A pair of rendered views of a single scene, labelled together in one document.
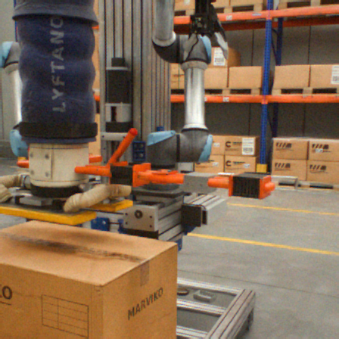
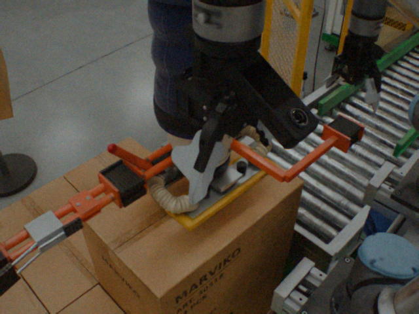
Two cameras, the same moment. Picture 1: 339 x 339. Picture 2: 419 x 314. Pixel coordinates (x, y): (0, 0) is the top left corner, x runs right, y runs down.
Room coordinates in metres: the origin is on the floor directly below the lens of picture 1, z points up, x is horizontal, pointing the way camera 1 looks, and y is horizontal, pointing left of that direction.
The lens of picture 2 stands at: (1.72, -0.51, 1.92)
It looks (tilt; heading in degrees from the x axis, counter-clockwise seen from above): 42 degrees down; 109
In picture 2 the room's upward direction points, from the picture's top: straight up
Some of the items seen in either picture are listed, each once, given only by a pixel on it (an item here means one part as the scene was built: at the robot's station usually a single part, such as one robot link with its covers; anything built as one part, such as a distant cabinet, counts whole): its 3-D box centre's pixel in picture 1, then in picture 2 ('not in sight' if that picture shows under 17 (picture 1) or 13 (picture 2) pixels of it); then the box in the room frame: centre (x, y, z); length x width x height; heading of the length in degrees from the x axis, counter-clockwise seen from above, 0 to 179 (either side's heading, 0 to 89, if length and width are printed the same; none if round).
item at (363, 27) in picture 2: not in sight; (366, 23); (1.76, 0.46, 1.52); 0.08 x 0.08 x 0.05
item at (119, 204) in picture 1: (80, 195); (223, 182); (1.48, 0.30, 1.08); 0.34 x 0.10 x 0.05; 62
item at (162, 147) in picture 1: (163, 147); (383, 271); (1.89, 0.04, 1.20); 0.13 x 0.12 x 0.14; 93
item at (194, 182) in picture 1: (200, 182); (46, 231); (1.18, -0.07, 1.17); 0.07 x 0.07 x 0.04; 62
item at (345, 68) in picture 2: not in sight; (356, 55); (1.75, 0.46, 1.44); 0.09 x 0.08 x 0.12; 62
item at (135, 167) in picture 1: (129, 173); (122, 182); (1.28, 0.12, 1.18); 0.10 x 0.08 x 0.06; 152
